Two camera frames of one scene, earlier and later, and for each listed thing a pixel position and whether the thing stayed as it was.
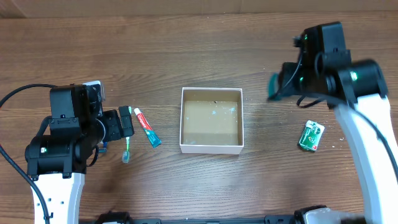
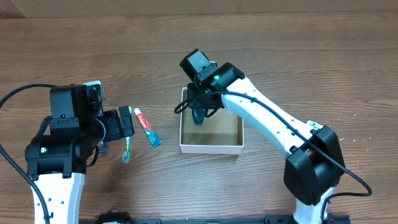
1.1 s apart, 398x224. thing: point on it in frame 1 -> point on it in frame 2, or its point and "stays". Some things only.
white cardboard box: (212, 120) stays
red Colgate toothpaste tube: (150, 134) stays
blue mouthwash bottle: (273, 84) -> (198, 115)
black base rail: (122, 218) stays
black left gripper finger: (127, 123) stays
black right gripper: (286, 79) -> (199, 101)
